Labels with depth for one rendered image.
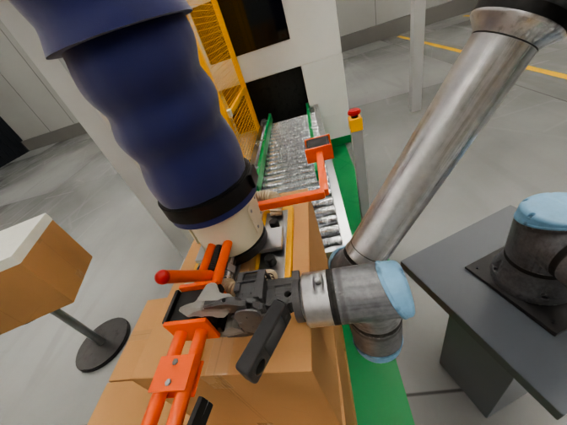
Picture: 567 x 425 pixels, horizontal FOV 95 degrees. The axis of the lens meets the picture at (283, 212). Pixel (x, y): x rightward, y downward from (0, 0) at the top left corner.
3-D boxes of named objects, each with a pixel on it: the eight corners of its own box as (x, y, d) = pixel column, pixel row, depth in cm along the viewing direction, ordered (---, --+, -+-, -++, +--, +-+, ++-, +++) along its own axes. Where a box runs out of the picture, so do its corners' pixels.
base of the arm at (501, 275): (515, 244, 86) (523, 221, 81) (594, 280, 71) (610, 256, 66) (475, 273, 82) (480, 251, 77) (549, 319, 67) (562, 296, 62)
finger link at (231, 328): (214, 314, 55) (250, 303, 51) (207, 343, 50) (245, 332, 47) (204, 307, 53) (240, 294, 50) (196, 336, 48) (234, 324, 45)
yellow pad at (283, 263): (265, 215, 88) (261, 203, 85) (294, 209, 86) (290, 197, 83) (251, 306, 62) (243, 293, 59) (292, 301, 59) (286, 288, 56)
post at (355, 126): (363, 239, 206) (347, 116, 146) (371, 238, 205) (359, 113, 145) (364, 245, 201) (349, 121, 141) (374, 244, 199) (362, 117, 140)
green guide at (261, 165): (264, 121, 322) (262, 115, 316) (272, 119, 320) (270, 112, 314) (247, 196, 197) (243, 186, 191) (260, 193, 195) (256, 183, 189)
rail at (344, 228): (316, 120, 319) (313, 104, 307) (321, 119, 318) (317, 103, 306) (348, 271, 139) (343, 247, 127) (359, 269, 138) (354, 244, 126)
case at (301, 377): (245, 271, 126) (207, 207, 102) (327, 260, 117) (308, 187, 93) (210, 428, 79) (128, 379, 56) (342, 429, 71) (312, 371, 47)
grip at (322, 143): (307, 153, 92) (304, 139, 89) (332, 147, 90) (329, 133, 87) (308, 164, 85) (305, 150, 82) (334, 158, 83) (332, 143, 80)
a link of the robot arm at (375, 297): (418, 332, 40) (421, 293, 35) (338, 340, 43) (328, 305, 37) (399, 282, 48) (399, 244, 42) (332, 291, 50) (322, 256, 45)
